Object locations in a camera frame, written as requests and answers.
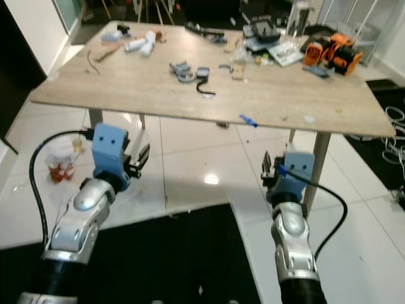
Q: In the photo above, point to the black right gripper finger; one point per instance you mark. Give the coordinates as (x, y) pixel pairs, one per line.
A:
(271, 163)
(265, 164)

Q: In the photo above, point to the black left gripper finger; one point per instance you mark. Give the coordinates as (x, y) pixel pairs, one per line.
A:
(147, 154)
(140, 155)

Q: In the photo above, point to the white plastic trash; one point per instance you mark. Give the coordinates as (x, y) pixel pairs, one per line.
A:
(64, 161)

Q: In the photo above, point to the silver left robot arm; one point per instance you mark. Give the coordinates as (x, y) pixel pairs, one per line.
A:
(82, 218)

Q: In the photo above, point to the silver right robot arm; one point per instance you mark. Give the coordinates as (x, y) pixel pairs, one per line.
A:
(291, 237)

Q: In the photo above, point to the blue tape piece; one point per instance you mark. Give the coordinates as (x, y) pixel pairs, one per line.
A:
(248, 120)

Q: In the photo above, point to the light wooden table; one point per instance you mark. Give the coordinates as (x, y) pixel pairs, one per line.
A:
(145, 95)

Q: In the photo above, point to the grey plastic parts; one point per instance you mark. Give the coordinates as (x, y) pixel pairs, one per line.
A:
(181, 71)

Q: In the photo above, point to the small wooden block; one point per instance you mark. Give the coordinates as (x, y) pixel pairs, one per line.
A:
(238, 71)

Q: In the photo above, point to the black floor carpet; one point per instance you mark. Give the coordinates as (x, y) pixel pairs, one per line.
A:
(183, 259)

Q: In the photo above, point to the flat grey part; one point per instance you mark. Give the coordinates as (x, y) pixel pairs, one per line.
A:
(316, 71)

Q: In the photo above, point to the brown wooden stick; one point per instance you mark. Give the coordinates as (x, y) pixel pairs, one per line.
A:
(106, 54)

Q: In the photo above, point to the white booklet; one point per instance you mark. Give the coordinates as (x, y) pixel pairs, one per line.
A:
(286, 54)

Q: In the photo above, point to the white roll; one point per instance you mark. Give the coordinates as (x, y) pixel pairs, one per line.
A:
(150, 43)
(136, 44)

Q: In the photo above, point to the pale blue small box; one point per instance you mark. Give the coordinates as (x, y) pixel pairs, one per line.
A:
(112, 37)

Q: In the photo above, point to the orange black power tool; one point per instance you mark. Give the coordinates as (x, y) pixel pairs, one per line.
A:
(335, 54)

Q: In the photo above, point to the small black item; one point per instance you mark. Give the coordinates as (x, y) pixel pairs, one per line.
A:
(124, 29)

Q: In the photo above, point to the black tray device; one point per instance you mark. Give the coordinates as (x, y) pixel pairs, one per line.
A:
(264, 30)

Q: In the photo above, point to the long black bar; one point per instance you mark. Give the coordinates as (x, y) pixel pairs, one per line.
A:
(205, 30)

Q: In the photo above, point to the clear plastic container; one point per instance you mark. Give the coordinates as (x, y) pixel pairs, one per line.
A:
(302, 19)

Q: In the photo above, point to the wooden legged stool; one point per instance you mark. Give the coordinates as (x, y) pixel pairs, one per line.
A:
(155, 5)

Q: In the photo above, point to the pale grey right wrist camera mount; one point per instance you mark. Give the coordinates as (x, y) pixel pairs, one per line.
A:
(297, 174)

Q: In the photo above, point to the pale grey wrist camera mount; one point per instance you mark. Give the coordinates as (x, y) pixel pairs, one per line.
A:
(111, 149)
(297, 174)

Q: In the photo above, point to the pale grey left wrist camera mount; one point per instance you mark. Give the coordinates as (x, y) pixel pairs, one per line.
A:
(111, 149)

